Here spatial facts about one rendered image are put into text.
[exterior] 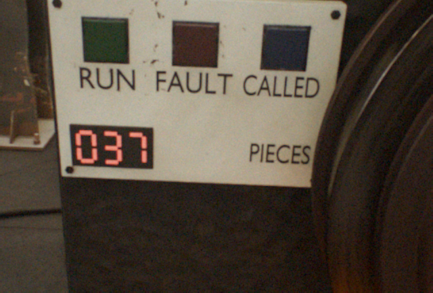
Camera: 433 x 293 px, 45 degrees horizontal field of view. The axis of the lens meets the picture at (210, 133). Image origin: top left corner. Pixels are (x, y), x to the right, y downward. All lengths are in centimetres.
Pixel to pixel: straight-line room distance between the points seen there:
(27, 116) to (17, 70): 28
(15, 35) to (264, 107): 272
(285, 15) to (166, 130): 15
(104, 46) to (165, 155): 12
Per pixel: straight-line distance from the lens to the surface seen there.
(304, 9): 47
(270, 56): 47
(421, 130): 36
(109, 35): 48
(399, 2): 42
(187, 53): 47
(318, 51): 48
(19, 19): 312
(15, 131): 332
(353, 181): 38
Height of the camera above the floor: 131
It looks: 23 degrees down
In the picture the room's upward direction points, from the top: 2 degrees clockwise
